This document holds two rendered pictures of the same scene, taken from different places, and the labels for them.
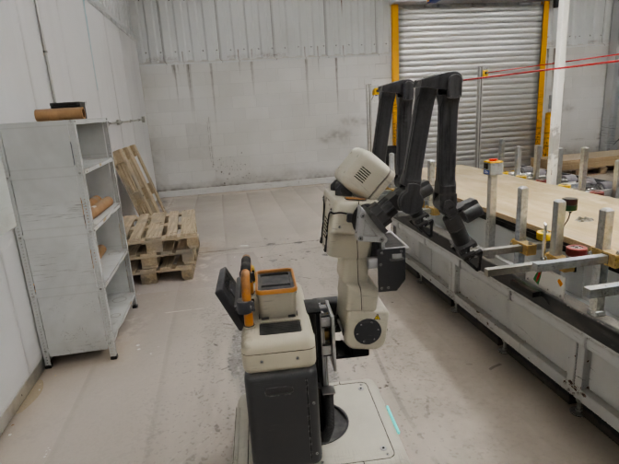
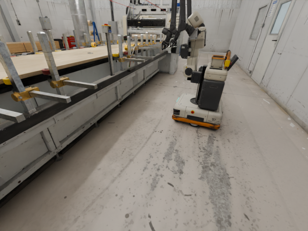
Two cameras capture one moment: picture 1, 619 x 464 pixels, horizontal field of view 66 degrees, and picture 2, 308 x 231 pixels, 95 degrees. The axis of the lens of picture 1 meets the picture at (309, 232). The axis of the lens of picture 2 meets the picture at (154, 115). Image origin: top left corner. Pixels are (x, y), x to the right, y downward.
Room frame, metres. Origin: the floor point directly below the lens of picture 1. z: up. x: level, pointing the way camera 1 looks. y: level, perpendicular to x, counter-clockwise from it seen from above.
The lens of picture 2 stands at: (3.77, 0.28, 1.17)
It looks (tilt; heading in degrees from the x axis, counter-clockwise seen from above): 31 degrees down; 206
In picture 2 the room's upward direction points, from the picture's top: 2 degrees clockwise
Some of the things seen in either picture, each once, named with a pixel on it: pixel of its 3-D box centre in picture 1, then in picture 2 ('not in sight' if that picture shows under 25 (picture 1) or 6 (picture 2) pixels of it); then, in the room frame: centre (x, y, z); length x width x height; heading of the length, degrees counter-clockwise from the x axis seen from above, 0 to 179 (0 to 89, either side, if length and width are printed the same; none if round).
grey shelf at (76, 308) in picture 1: (78, 233); not in sight; (3.26, 1.62, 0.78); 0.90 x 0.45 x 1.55; 10
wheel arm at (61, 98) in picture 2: not in sight; (40, 95); (3.36, -0.71, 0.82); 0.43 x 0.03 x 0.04; 100
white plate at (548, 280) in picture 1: (543, 278); (130, 63); (1.97, -1.02, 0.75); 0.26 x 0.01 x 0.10; 10
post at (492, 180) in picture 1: (490, 216); (109, 55); (2.44, -0.96, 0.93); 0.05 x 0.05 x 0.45; 10
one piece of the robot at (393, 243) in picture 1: (379, 252); (187, 48); (1.73, -0.26, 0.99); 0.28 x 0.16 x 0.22; 5
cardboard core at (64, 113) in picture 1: (60, 114); not in sight; (3.37, 1.65, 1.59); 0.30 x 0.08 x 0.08; 100
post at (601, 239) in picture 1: (601, 270); (136, 52); (1.69, -1.09, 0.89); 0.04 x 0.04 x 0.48; 10
